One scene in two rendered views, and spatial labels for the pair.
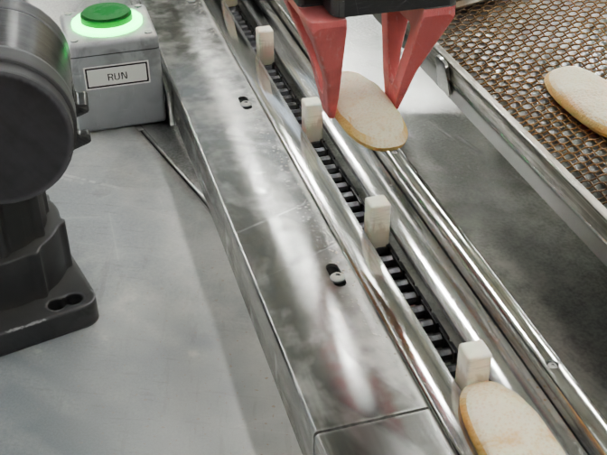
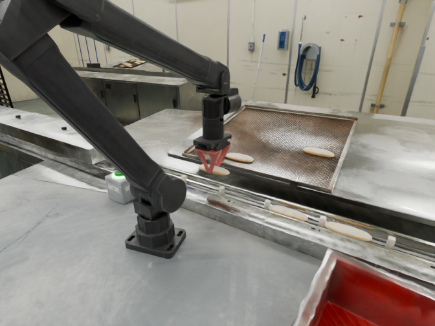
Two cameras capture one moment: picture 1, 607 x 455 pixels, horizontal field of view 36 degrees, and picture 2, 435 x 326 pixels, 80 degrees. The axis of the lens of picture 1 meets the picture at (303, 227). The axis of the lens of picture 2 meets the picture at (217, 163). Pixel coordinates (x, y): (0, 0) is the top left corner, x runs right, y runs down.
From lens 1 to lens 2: 0.41 m
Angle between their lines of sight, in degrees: 38
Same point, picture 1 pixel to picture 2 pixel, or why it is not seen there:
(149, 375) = (210, 238)
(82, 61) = (123, 185)
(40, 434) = (205, 258)
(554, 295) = not seen: hidden behind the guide
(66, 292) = (177, 231)
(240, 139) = not seen: hidden behind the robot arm
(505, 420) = (281, 208)
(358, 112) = (217, 169)
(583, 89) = (237, 155)
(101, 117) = (128, 198)
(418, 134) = not seen: hidden behind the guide
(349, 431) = (266, 220)
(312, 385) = (252, 218)
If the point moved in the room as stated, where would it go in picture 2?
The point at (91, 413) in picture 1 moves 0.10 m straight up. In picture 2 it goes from (209, 249) to (208, 213)
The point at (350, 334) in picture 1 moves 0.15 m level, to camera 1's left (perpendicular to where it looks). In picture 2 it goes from (246, 208) to (200, 235)
